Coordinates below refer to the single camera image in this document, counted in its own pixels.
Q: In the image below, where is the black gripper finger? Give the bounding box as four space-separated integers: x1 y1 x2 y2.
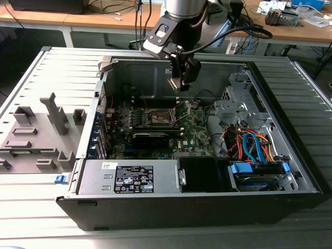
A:
180 55 202 92
170 51 187 79

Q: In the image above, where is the silver square CPU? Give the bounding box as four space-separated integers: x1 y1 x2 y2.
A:
167 77 182 92

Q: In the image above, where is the metal socket cover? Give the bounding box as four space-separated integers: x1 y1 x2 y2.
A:
171 100 195 125

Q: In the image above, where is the wire locking lever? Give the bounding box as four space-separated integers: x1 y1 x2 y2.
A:
141 90 149 112

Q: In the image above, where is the CPU socket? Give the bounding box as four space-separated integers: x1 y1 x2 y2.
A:
146 107 177 127

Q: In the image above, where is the white power strip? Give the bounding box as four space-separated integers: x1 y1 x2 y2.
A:
225 41 240 55

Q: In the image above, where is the black desktop box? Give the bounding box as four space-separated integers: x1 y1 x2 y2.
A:
230 0 245 31

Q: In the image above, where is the silver metal disk bay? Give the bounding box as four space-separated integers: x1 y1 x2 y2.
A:
214 72 270 130

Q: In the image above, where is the green motherboard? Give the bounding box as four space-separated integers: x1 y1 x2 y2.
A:
105 100 216 160

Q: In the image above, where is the black graphics card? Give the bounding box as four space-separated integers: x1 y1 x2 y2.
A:
131 132 169 150

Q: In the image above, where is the wooden desk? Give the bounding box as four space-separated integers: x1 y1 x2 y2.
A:
0 0 167 49
228 0 332 47

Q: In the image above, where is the grey electronic device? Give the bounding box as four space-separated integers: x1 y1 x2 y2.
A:
264 7 299 26

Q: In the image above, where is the black plastic shroud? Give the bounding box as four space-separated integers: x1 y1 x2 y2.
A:
179 156 217 193

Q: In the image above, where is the hard disk blue carrier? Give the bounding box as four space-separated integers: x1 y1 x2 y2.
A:
228 160 291 191

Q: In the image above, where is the blue cardboard box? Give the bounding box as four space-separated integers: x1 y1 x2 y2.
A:
292 0 325 10

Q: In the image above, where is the grey power supply unit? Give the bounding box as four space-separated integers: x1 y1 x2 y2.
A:
77 159 182 195

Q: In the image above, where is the black equipment box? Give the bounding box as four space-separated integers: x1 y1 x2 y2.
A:
7 0 88 15

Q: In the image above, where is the black PC case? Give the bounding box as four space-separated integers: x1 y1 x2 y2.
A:
56 56 331 232

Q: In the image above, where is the grey parts rack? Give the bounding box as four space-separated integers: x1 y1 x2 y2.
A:
0 92 88 174

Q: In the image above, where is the brown wrist cable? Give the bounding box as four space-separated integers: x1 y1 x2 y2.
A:
190 5 209 28

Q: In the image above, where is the black camera cable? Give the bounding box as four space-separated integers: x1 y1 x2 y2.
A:
180 25 273 55

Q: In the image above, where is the blue hanging cable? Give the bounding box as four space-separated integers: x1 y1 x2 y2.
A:
247 20 256 55

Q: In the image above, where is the blue data wire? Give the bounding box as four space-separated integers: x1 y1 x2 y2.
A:
242 131 268 164

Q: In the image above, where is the orange power wire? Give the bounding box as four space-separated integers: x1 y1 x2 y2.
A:
222 124 275 163

